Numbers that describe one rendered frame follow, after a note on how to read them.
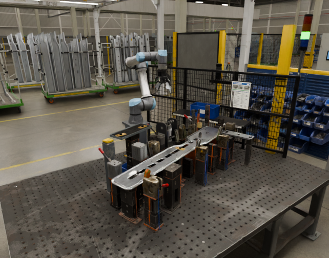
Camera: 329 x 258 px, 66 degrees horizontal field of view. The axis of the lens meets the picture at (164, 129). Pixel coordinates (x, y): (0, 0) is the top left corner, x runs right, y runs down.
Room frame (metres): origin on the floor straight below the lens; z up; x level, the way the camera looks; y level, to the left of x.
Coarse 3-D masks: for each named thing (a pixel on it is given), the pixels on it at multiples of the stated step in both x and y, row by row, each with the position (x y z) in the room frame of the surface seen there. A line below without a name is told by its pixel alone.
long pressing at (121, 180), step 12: (204, 132) 2.37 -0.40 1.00; (216, 132) 2.37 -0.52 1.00; (180, 144) 2.06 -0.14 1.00; (192, 144) 2.06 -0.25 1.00; (156, 156) 1.83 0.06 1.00; (180, 156) 1.83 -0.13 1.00; (132, 168) 1.62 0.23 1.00; (144, 168) 1.63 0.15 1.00; (156, 168) 1.63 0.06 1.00; (120, 180) 1.47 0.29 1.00; (132, 180) 1.47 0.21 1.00
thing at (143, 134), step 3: (126, 120) 2.46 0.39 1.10; (144, 120) 2.45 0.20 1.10; (123, 123) 2.41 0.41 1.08; (126, 123) 2.36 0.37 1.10; (129, 123) 2.36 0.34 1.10; (144, 123) 2.36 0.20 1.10; (147, 123) 2.36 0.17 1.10; (126, 126) 2.38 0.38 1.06; (129, 126) 2.30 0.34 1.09; (141, 132) 2.34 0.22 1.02; (144, 132) 2.35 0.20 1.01; (141, 135) 2.34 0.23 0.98; (144, 135) 2.35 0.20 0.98; (141, 138) 2.34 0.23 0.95; (144, 138) 2.35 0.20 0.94; (141, 141) 2.34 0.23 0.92; (144, 141) 2.35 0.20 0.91; (147, 141) 2.41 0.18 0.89; (147, 150) 2.39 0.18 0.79; (147, 153) 2.39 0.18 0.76; (147, 156) 2.39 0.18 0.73
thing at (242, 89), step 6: (234, 84) 2.77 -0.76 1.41; (240, 84) 2.73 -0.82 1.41; (246, 84) 2.69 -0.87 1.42; (234, 90) 2.76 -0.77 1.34; (240, 90) 2.72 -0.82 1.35; (246, 90) 2.68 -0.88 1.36; (234, 96) 2.76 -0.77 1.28; (240, 96) 2.72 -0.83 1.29; (246, 96) 2.68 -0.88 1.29; (234, 102) 2.76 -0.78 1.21; (240, 102) 2.71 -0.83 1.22; (246, 102) 2.67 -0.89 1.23; (240, 108) 2.71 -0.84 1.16; (246, 108) 2.67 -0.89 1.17
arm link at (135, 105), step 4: (132, 100) 2.39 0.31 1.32; (136, 100) 2.37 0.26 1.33; (140, 100) 2.39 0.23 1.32; (132, 104) 2.35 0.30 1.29; (136, 104) 2.35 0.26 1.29; (140, 104) 2.38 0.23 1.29; (144, 104) 2.39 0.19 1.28; (132, 108) 2.35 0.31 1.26; (136, 108) 2.35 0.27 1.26; (140, 108) 2.37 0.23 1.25; (144, 108) 2.39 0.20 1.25; (132, 112) 2.35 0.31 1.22; (136, 112) 2.35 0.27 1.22; (140, 112) 2.38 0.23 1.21
